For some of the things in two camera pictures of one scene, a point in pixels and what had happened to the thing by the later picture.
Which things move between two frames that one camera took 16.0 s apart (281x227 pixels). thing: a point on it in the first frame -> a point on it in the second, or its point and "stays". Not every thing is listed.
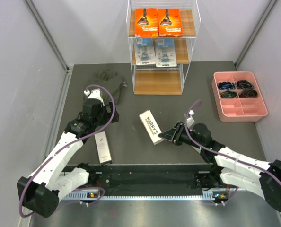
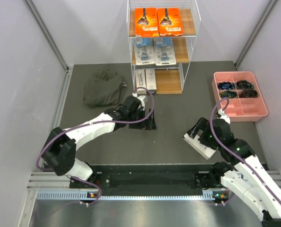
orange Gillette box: x=146 y=22 stays
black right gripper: x=169 y=135 -> x=203 y=124
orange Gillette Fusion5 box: x=170 y=22 stays
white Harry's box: x=151 y=126 -> x=141 y=81
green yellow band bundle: x=229 y=94 stays
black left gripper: x=107 y=115 -> x=146 y=124
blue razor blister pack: x=165 y=56 stays
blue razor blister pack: x=144 y=51 stays
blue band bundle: x=226 y=85 stays
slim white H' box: x=102 y=148 -> x=151 y=81
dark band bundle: x=244 y=84 stays
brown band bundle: x=248 y=93 stays
